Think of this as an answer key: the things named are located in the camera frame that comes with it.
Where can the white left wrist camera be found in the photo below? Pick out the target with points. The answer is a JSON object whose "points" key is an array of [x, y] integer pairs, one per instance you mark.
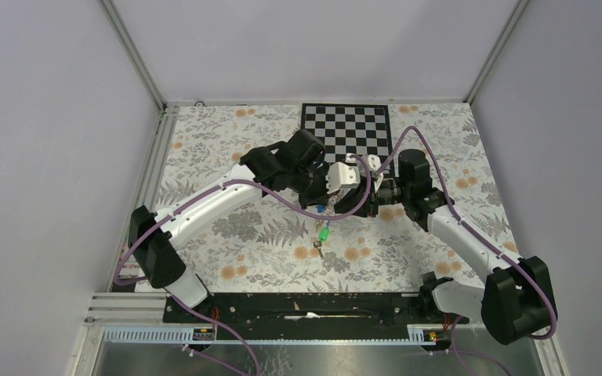
{"points": [[342, 176]]}

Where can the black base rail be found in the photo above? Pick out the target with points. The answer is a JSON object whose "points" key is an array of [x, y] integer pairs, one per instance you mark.
{"points": [[320, 317]]}

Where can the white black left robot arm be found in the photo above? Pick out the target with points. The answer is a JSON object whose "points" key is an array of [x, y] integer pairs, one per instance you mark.
{"points": [[293, 172]]}

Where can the black white chessboard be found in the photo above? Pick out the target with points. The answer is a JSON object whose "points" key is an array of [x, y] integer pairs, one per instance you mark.
{"points": [[349, 129]]}

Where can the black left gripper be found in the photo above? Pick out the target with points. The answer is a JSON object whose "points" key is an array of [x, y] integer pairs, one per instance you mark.
{"points": [[322, 196]]}

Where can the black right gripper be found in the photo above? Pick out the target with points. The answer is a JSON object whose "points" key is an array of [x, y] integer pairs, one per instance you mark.
{"points": [[351, 200]]}

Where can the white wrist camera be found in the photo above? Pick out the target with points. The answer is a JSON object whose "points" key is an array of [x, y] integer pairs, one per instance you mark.
{"points": [[342, 176], [373, 163]]}

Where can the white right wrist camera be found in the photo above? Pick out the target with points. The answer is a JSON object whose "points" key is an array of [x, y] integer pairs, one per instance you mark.
{"points": [[373, 163]]}

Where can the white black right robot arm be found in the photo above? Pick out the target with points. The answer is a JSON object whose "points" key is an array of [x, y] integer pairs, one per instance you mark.
{"points": [[516, 298]]}

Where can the green tag key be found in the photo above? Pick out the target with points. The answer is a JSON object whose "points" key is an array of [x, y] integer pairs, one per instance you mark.
{"points": [[321, 239]]}

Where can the floral table mat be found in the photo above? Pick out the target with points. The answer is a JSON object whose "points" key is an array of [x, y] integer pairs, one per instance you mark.
{"points": [[266, 247]]}

